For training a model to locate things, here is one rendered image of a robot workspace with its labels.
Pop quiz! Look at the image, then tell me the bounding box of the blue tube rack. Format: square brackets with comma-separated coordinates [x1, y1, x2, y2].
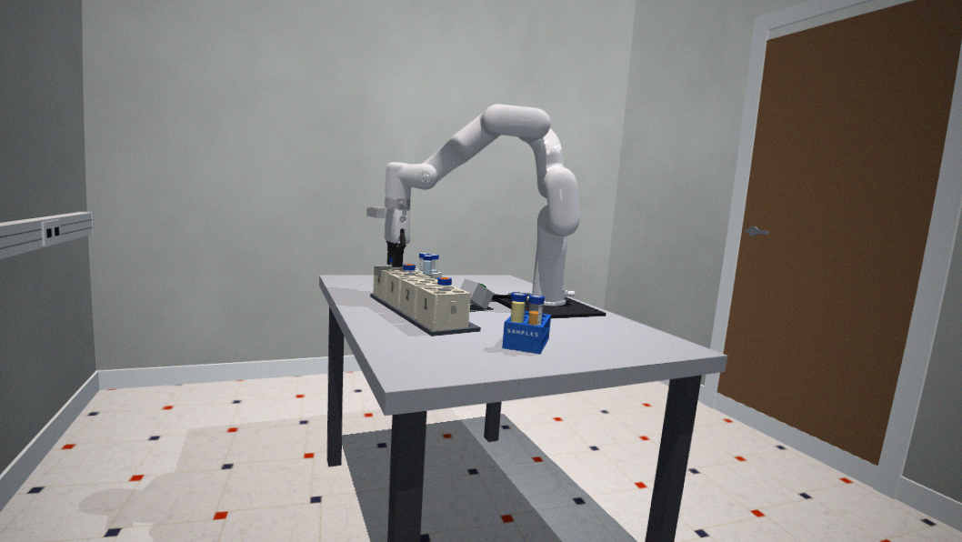
[502, 311, 551, 354]

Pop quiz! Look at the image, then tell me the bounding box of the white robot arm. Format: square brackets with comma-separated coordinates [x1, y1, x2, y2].
[385, 105, 580, 306]

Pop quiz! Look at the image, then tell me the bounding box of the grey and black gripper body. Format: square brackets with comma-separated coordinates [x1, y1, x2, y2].
[385, 208, 410, 244]

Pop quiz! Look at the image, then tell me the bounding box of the beige bucket adapter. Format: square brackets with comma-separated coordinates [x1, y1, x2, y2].
[400, 278, 438, 319]
[386, 272, 431, 309]
[416, 286, 471, 331]
[373, 266, 404, 301]

